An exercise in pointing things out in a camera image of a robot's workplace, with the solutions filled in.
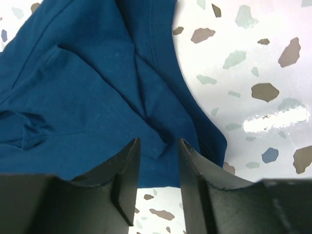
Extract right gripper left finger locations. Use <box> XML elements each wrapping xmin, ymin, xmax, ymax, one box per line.
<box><xmin>0</xmin><ymin>138</ymin><xmax>141</xmax><ymax>234</ymax></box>

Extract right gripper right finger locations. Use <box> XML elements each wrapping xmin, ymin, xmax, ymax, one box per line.
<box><xmin>178</xmin><ymin>139</ymin><xmax>312</xmax><ymax>234</ymax></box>

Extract blue mickey t shirt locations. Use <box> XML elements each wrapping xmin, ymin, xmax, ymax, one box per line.
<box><xmin>0</xmin><ymin>0</ymin><xmax>227</xmax><ymax>188</ymax></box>

